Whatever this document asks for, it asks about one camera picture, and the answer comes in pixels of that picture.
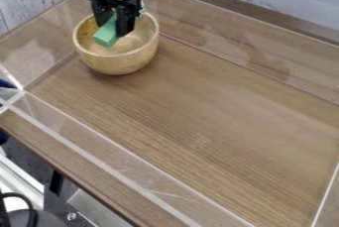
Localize black table leg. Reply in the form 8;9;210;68
49;170;64;195

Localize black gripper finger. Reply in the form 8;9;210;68
115;1;142;37
91;0;114;27

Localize light wooden bowl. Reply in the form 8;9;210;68
72;13;160;75

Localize grey metal base plate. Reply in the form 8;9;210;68
44;189;98;227

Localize green rectangular block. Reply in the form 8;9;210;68
91;1;147;49

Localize clear acrylic tray walls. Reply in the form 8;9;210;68
0;0;339;227

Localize black cable loop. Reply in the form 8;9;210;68
0;191;39;227

